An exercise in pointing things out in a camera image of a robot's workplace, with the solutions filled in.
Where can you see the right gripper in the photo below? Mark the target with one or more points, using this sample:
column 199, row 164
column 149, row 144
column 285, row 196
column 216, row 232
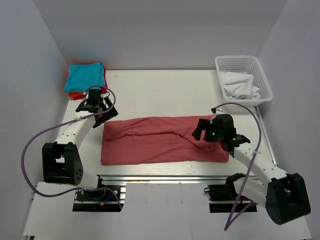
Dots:
column 201, row 126

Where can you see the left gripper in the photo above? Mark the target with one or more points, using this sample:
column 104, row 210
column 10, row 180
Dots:
column 111, row 113

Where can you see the salmon pink t-shirt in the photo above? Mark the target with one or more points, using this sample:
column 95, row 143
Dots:
column 157, row 139

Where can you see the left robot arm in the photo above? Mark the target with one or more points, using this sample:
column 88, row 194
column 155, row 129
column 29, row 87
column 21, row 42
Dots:
column 61, row 161

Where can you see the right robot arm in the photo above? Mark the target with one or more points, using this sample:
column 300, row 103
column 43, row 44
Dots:
column 284, row 196

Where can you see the folded orange t-shirt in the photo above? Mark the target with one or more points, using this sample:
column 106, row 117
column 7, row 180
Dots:
column 77, row 95

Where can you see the folded teal t-shirt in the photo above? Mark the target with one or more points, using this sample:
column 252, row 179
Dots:
column 82, row 76

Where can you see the folded red t-shirt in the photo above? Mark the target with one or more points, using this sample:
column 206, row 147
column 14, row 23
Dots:
column 105, row 77

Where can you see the white t-shirt in basket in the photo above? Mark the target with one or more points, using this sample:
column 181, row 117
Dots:
column 239, row 86

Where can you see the white plastic basket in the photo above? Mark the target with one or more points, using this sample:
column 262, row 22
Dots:
column 244, row 64

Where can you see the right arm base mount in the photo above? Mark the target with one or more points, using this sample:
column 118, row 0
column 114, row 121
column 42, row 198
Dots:
column 222, row 197

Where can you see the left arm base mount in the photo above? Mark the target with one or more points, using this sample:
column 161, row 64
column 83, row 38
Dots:
column 109, row 198

